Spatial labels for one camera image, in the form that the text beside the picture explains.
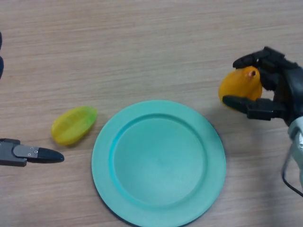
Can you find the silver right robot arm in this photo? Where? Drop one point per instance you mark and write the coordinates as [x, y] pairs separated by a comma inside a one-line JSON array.
[[297, 142]]

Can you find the yellow pear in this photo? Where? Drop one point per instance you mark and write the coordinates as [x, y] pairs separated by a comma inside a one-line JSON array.
[[239, 82]]

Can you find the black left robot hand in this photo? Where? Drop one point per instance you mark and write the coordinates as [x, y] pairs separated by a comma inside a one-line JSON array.
[[14, 153]]

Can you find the yellow green starfruit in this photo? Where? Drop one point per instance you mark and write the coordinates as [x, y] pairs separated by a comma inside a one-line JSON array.
[[72, 125]]

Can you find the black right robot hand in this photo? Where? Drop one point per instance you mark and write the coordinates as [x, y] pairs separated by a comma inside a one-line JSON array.
[[291, 89]]

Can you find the teal round plate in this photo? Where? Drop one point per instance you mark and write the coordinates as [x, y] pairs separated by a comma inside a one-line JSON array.
[[158, 165]]

